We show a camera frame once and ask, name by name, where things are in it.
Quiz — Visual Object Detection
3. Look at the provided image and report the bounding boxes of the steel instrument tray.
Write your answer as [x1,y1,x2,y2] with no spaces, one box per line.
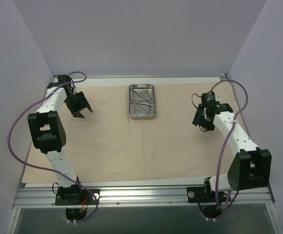
[129,84,156,119]

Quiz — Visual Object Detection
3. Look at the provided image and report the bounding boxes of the aluminium rail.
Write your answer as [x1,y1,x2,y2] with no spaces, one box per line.
[13,185,274,209]
[220,74,227,82]
[54,74,227,79]

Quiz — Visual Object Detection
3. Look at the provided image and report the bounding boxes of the right side aluminium rail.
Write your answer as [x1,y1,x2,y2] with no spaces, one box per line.
[220,74,227,82]

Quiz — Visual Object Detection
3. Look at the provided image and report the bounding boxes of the steel surgical scissors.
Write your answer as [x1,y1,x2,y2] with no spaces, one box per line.
[133,92,153,102]

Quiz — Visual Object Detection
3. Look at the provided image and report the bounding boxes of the beige surgical wrap cloth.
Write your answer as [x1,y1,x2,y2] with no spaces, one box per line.
[21,82,254,184]

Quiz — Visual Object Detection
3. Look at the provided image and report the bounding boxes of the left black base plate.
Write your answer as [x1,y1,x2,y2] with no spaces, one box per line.
[55,188,99,206]

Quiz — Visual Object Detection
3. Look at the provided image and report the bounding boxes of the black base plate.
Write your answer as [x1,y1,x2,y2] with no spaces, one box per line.
[186,187,231,203]
[55,188,99,206]

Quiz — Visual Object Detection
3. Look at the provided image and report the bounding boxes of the back aluminium rail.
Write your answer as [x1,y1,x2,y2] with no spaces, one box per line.
[54,74,227,79]

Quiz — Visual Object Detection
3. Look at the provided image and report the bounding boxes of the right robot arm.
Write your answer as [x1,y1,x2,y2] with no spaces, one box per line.
[192,91,272,201]

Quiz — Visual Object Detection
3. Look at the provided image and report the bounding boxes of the front aluminium rail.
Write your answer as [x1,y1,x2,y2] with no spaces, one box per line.
[13,185,274,209]

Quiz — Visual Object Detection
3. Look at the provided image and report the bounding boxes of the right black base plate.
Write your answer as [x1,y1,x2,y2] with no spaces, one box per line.
[186,187,231,203]

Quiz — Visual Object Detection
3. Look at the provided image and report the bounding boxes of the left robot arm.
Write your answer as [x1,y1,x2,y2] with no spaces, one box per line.
[27,72,93,204]

